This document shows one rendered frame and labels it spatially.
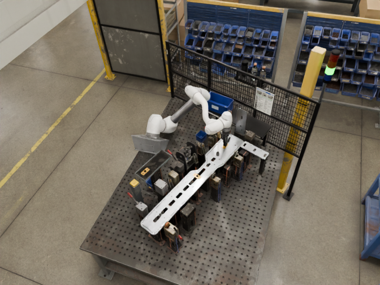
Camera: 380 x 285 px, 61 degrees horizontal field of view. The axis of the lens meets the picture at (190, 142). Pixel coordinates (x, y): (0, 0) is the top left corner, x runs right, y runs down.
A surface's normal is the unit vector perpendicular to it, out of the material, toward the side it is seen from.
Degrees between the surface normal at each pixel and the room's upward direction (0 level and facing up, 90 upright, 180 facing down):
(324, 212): 0
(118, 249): 0
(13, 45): 90
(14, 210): 0
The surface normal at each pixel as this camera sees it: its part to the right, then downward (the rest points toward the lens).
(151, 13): -0.33, 0.72
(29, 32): 0.94, 0.22
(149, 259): -0.04, -0.67
